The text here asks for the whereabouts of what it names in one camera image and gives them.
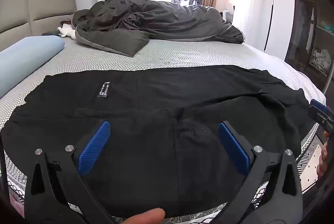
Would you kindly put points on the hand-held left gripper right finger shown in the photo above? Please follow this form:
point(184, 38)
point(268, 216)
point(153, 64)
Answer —
point(233, 147)

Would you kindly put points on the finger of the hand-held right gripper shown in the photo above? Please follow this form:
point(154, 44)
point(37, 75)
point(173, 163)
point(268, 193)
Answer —
point(317, 105)

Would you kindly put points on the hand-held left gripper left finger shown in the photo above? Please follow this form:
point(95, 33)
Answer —
point(94, 147)

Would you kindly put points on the black pants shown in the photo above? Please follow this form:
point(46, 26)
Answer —
point(161, 98)

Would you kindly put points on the person's right hand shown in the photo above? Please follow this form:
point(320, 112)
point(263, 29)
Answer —
point(323, 158)

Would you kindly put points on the person's left hand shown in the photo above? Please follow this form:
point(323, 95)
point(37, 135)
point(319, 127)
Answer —
point(146, 217)

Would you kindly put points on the dark glass wardrobe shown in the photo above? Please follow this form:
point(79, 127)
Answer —
point(302, 31)

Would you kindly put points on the white closet door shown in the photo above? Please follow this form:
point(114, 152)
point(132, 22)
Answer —
point(281, 4)

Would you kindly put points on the light blue pillow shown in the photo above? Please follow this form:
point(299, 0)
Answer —
point(23, 57)

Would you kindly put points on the white plush toy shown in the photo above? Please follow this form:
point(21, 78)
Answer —
point(66, 31)

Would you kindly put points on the dark grey duvet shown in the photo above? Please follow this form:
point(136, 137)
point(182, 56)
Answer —
point(156, 20)

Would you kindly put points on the beige padded headboard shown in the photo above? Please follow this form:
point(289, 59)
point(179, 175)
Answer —
point(39, 4)

